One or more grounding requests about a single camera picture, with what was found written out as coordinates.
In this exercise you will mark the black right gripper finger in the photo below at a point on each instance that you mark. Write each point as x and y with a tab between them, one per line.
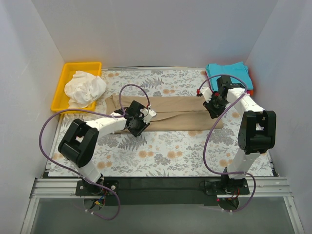
219	109
210	109

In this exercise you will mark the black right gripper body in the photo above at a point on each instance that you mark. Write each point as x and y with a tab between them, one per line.
212	111

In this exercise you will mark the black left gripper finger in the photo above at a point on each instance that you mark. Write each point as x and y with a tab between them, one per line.
133	131
138	130

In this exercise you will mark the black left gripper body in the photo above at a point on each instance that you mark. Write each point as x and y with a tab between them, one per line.
137	129

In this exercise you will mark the beige t shirt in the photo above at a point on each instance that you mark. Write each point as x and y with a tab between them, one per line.
180	114

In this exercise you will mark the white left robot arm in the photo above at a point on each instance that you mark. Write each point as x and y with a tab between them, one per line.
79	143

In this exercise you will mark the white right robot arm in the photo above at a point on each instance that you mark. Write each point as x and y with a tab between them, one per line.
256	134

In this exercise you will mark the folded turquoise t shirt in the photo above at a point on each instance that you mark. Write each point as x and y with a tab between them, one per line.
238	70

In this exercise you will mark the floral patterned table mat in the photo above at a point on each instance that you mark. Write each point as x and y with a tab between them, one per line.
179	153

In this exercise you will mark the white crumpled t shirt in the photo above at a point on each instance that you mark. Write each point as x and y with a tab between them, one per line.
83	89

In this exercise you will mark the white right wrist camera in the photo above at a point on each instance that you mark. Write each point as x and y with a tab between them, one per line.
204	92

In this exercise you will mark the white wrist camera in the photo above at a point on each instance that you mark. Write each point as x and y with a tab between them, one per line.
204	92
148	115

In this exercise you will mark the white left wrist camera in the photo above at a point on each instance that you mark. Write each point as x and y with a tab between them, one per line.
148	115

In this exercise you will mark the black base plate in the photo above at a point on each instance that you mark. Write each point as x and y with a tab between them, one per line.
167	190

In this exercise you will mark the aluminium frame rail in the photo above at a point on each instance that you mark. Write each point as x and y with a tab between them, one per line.
60	187

